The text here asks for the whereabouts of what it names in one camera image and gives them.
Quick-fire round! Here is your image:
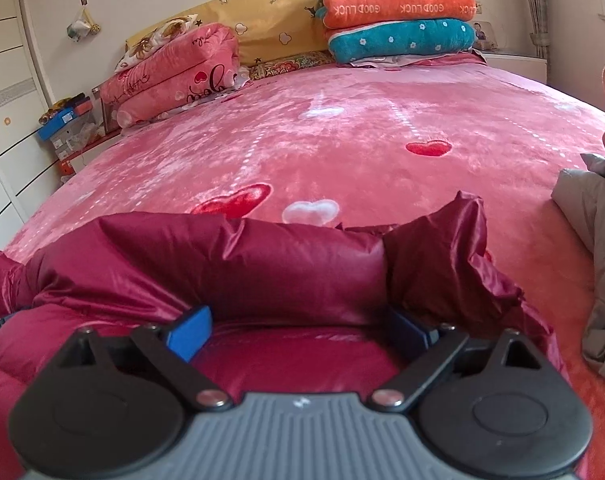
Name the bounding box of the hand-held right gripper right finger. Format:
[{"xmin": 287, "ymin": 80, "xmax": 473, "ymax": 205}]
[{"xmin": 370, "ymin": 307, "xmax": 548, "ymax": 412}]

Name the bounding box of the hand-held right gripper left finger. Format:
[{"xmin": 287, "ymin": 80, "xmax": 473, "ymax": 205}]
[{"xmin": 57, "ymin": 305, "xmax": 233, "ymax": 413}]

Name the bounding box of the dark red down jacket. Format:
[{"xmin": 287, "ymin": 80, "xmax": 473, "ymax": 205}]
[{"xmin": 0, "ymin": 191, "xmax": 573, "ymax": 480}]

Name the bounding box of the pink heart print bed blanket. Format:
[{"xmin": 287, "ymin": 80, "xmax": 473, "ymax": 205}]
[{"xmin": 0, "ymin": 55, "xmax": 605, "ymax": 480}]

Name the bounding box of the grey down jacket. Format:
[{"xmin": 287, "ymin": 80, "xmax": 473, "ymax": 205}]
[{"xmin": 553, "ymin": 152, "xmax": 605, "ymax": 386}]

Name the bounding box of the white wardrobe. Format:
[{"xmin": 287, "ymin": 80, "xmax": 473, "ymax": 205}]
[{"xmin": 0, "ymin": 0, "xmax": 63, "ymax": 251}]

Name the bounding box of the clear plastic box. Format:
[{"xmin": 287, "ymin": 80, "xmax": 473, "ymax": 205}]
[{"xmin": 92, "ymin": 85, "xmax": 122, "ymax": 133}]

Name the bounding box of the folded pink heart blanket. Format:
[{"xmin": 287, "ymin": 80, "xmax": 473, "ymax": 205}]
[{"xmin": 100, "ymin": 22, "xmax": 240, "ymax": 126}]

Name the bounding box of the folded pale cloth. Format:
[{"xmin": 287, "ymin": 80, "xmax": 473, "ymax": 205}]
[{"xmin": 350, "ymin": 52, "xmax": 486, "ymax": 69}]

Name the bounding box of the white nightstand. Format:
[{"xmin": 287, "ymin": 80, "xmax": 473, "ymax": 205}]
[{"xmin": 480, "ymin": 50, "xmax": 548, "ymax": 83}]

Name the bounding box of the folded teal flower blanket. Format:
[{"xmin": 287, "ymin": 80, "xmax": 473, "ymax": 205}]
[{"xmin": 327, "ymin": 19, "xmax": 476, "ymax": 65}]

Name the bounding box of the floral print pillow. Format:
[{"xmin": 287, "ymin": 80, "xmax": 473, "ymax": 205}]
[{"xmin": 115, "ymin": 14, "xmax": 199, "ymax": 73}]

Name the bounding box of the yellow patterned headboard cover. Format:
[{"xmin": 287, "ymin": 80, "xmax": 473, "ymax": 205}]
[{"xmin": 125, "ymin": 0, "xmax": 356, "ymax": 68}]

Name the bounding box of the folded orange blanket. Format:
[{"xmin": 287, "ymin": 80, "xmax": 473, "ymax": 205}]
[{"xmin": 319, "ymin": 0, "xmax": 478, "ymax": 30}]

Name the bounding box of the grey curtain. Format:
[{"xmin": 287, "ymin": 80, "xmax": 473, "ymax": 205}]
[{"xmin": 517, "ymin": 0, "xmax": 551, "ymax": 58}]

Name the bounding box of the hanging wall ornament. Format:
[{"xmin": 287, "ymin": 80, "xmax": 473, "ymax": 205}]
[{"xmin": 67, "ymin": 0, "xmax": 103, "ymax": 42}]

